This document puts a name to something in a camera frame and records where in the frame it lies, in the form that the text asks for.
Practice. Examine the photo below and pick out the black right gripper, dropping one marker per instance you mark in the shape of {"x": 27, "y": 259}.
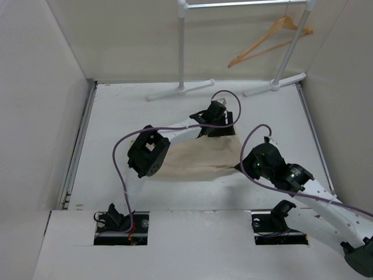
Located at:
{"x": 246, "y": 163}

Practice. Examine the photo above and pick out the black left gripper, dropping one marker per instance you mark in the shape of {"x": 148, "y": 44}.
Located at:
{"x": 224, "y": 131}

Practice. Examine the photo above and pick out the beige trousers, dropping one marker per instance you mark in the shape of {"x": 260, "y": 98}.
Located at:
{"x": 204, "y": 158}

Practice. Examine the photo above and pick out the wooden clothes hanger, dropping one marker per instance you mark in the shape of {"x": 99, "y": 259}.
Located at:
{"x": 285, "y": 22}

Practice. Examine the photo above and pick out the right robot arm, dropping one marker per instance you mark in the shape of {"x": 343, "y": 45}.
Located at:
{"x": 332, "y": 223}

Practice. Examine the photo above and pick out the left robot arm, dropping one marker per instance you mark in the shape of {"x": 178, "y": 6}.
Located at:
{"x": 147, "y": 153}

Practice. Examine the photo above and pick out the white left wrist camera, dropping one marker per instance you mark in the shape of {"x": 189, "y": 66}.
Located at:
{"x": 222, "y": 101}

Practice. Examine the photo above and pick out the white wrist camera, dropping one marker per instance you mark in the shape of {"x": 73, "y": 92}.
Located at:
{"x": 222, "y": 101}
{"x": 269, "y": 140}

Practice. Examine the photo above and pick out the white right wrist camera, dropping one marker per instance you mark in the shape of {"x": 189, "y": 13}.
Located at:
{"x": 269, "y": 140}

